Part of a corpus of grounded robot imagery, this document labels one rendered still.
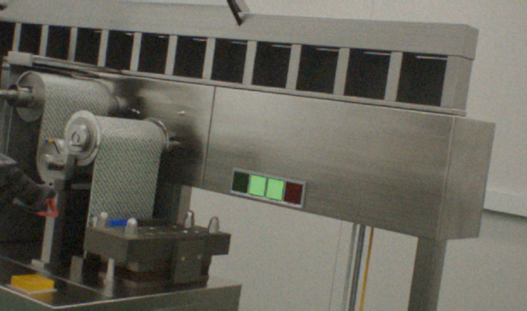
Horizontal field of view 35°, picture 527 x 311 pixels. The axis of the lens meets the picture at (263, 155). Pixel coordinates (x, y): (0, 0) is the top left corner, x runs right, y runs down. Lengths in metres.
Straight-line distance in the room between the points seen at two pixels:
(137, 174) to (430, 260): 0.83
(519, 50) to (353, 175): 2.47
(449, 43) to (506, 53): 2.47
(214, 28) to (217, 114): 0.25
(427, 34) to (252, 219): 3.34
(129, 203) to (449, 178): 0.89
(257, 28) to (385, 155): 0.54
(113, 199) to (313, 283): 2.83
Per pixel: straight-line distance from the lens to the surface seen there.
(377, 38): 2.15
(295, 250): 5.10
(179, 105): 2.52
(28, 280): 2.06
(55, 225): 2.33
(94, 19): 2.84
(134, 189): 2.38
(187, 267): 2.28
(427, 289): 2.24
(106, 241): 2.18
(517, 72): 4.49
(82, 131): 2.28
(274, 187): 2.27
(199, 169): 2.45
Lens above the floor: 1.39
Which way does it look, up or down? 3 degrees down
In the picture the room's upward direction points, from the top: 8 degrees clockwise
